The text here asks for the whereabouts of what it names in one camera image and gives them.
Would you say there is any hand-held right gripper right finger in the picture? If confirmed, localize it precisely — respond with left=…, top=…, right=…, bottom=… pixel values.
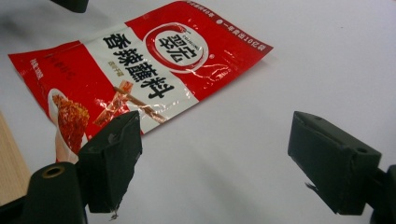
left=287, top=110, right=383, bottom=217

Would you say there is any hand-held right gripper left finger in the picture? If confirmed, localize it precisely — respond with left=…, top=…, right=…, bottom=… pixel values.
left=77, top=110, right=144, bottom=215

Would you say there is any red and white seasoning packet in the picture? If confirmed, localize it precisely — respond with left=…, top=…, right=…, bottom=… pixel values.
left=7, top=0, right=275, bottom=164

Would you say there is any light wooden board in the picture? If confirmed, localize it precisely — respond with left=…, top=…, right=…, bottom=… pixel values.
left=0, top=110, right=32, bottom=207

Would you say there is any black object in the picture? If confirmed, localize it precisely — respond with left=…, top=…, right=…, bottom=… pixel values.
left=50, top=0, right=90, bottom=14

